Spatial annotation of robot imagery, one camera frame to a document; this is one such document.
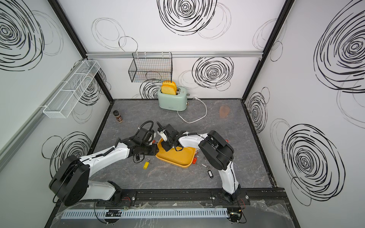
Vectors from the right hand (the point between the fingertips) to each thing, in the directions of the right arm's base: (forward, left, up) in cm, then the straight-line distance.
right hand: (164, 144), depth 93 cm
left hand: (-6, +3, +3) cm, 7 cm away
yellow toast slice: (+34, -2, +20) cm, 39 cm away
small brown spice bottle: (+19, +35, +9) cm, 41 cm away
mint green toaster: (+32, -7, +6) cm, 34 cm away
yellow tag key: (-12, +9, -1) cm, 16 cm away
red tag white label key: (-7, +2, +17) cm, 19 cm away
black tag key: (-16, -29, -2) cm, 34 cm away
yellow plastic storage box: (-10, -14, +2) cm, 17 cm away
